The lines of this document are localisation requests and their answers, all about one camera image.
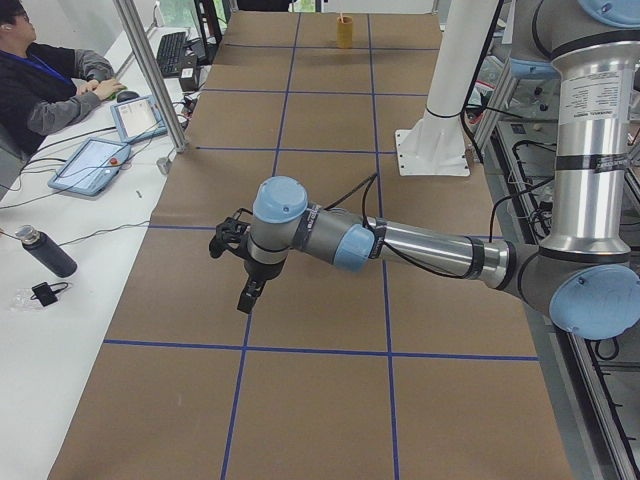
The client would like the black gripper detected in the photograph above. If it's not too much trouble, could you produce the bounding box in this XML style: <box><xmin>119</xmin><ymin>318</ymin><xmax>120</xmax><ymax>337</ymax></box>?
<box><xmin>237</xmin><ymin>259</ymin><xmax>284</xmax><ymax>314</ymax></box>

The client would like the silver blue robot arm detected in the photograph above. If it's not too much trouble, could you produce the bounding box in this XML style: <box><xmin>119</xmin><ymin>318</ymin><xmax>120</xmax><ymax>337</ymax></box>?
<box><xmin>238</xmin><ymin>1</ymin><xmax>639</xmax><ymax>340</ymax></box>

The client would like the yellow cup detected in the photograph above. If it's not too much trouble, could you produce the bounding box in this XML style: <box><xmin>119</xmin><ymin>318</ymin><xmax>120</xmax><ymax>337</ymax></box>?
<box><xmin>336</xmin><ymin>15</ymin><xmax>354</xmax><ymax>49</ymax></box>

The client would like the blue teach pendant near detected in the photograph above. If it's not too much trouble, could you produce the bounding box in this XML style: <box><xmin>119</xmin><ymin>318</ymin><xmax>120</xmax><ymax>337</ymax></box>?
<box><xmin>47</xmin><ymin>138</ymin><xmax>131</xmax><ymax>197</ymax></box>

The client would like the blue teach pendant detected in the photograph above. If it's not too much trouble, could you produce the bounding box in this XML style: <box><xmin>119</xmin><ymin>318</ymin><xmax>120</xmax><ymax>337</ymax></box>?
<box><xmin>47</xmin><ymin>138</ymin><xmax>131</xmax><ymax>197</ymax></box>
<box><xmin>111</xmin><ymin>95</ymin><xmax>167</xmax><ymax>144</ymax></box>

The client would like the blue teach pendant far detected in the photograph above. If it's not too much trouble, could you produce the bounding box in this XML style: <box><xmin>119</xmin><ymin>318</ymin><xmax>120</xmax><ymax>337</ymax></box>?
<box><xmin>111</xmin><ymin>95</ymin><xmax>167</xmax><ymax>144</ymax></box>

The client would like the black water bottle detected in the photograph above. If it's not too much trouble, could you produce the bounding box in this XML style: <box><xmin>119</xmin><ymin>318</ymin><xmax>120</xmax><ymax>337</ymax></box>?
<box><xmin>15</xmin><ymin>225</ymin><xmax>77</xmax><ymax>278</ymax></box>

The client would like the small black box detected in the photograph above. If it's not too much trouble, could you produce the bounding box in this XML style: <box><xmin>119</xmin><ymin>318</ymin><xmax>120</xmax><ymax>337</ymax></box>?
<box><xmin>179</xmin><ymin>66</ymin><xmax>200</xmax><ymax>92</ymax></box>

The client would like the black computer mouse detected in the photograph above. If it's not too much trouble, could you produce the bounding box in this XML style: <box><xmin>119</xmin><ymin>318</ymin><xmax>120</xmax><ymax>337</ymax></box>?
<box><xmin>116</xmin><ymin>90</ymin><xmax>139</xmax><ymax>103</ymax></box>

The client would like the black keyboard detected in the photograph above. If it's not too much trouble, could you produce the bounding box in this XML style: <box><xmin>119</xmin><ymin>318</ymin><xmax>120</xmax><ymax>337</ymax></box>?
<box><xmin>156</xmin><ymin>31</ymin><xmax>187</xmax><ymax>78</ymax></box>

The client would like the seated person in black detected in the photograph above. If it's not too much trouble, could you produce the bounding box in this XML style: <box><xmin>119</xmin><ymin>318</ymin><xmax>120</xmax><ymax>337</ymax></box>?
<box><xmin>1</xmin><ymin>1</ymin><xmax>125</xmax><ymax>156</ymax></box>

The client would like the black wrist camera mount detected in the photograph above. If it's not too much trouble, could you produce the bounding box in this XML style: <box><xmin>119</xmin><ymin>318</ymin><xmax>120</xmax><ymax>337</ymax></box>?
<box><xmin>209</xmin><ymin>208</ymin><xmax>252</xmax><ymax>260</ymax></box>

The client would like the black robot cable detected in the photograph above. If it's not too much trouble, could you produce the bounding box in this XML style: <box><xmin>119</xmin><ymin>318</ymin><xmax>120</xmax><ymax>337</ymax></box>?
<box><xmin>323</xmin><ymin>171</ymin><xmax>506</xmax><ymax>277</ymax></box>

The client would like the white camera post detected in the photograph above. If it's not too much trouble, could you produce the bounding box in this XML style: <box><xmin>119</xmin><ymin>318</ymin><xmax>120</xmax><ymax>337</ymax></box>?
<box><xmin>395</xmin><ymin>0</ymin><xmax>501</xmax><ymax>177</ymax></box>

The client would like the aluminium frame post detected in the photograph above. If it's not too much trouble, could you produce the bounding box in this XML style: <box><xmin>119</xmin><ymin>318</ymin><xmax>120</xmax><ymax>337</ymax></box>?
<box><xmin>113</xmin><ymin>0</ymin><xmax>187</xmax><ymax>153</ymax></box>

